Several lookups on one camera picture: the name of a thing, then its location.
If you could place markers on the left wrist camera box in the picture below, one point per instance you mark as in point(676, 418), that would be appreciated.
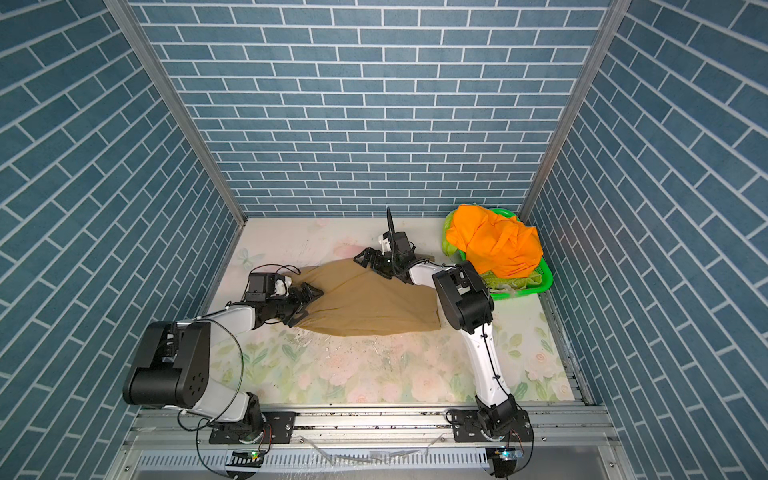
point(262, 287)

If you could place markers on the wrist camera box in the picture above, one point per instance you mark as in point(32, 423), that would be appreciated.
point(262, 287)
point(400, 244)

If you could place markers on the green perforated plastic basket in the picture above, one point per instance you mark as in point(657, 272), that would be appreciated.
point(506, 253)

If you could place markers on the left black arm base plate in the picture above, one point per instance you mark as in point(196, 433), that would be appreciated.
point(270, 427)

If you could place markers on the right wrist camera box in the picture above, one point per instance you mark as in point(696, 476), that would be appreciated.
point(400, 244)

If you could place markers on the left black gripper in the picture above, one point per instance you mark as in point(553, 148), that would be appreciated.
point(298, 303)

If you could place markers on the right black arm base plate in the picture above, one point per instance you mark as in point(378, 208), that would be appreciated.
point(475, 426)

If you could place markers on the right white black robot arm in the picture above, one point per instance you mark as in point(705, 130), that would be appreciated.
point(468, 308)

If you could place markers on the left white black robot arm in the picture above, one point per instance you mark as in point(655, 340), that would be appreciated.
point(171, 366)

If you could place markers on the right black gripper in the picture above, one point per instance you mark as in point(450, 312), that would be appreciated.
point(377, 264)

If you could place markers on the tan drawstring shorts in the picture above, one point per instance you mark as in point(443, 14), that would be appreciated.
point(359, 302)

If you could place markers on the right aluminium corner post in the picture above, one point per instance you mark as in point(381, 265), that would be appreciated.
point(596, 55)

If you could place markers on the orange shorts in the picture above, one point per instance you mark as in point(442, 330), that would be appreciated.
point(494, 243)

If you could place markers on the light green garment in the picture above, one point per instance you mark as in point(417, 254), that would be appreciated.
point(538, 281)

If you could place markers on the aluminium front rail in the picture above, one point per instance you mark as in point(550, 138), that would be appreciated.
point(558, 424)

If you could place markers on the left aluminium corner post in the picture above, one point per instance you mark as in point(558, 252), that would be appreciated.
point(128, 24)

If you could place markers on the aluminium corner post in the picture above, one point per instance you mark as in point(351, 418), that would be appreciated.
point(128, 24)
point(596, 55)

